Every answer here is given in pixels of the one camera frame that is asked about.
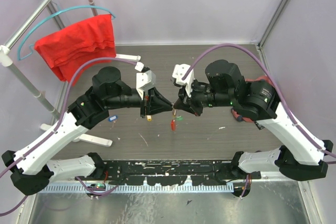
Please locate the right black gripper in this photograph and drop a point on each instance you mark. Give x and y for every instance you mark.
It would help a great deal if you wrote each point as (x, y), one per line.
(180, 103)

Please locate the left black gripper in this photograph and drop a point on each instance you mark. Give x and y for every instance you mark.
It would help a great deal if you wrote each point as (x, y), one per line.
(153, 103)

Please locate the yellow tag key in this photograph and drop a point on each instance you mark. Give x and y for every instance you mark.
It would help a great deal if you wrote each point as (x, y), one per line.
(149, 118)
(173, 113)

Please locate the metal key holder red handle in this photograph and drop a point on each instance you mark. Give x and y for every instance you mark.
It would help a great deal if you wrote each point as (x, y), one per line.
(173, 124)

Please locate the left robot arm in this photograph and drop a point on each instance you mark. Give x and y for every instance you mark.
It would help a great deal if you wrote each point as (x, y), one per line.
(33, 167)

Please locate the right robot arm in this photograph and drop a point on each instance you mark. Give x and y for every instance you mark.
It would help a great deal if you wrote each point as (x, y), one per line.
(296, 158)

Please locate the blue tag key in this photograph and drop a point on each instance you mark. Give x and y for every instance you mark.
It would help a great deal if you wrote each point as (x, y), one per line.
(113, 118)

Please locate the reddish shirt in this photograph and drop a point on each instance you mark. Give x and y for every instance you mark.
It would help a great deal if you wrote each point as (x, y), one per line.
(255, 106)

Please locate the red cloth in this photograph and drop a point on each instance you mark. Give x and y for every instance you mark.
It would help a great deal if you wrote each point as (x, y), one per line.
(66, 50)

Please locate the teal clothes hanger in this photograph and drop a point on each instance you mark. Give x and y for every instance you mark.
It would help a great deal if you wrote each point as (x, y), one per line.
(94, 7)

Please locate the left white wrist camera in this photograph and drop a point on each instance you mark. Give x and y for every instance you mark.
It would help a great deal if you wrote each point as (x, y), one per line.
(145, 79)

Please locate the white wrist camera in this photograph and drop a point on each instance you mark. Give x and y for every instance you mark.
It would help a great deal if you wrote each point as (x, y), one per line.
(183, 77)
(145, 79)

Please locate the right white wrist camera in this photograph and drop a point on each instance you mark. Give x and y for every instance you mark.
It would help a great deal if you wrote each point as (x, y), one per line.
(183, 77)

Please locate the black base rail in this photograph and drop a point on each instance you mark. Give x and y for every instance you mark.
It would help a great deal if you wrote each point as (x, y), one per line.
(168, 173)

